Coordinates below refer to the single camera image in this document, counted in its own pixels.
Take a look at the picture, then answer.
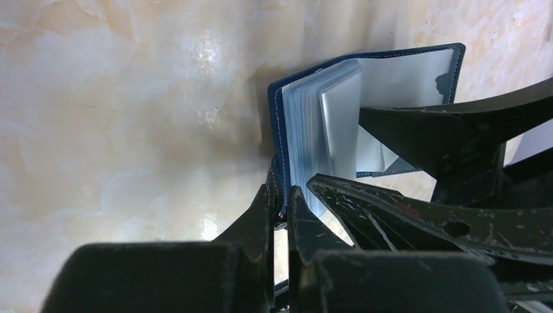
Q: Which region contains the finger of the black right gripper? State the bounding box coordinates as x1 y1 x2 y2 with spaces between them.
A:
359 79 552 203
307 174 552 265

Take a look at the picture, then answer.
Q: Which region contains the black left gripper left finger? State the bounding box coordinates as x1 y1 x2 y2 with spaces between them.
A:
42 169 281 312

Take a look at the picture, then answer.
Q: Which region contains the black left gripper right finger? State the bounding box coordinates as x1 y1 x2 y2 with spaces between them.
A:
288 186 508 312

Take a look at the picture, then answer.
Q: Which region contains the blue card holder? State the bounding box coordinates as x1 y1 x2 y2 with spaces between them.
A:
267 43 466 222

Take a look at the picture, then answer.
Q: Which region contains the silver card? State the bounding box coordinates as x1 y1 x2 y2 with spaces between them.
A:
320 70 362 179

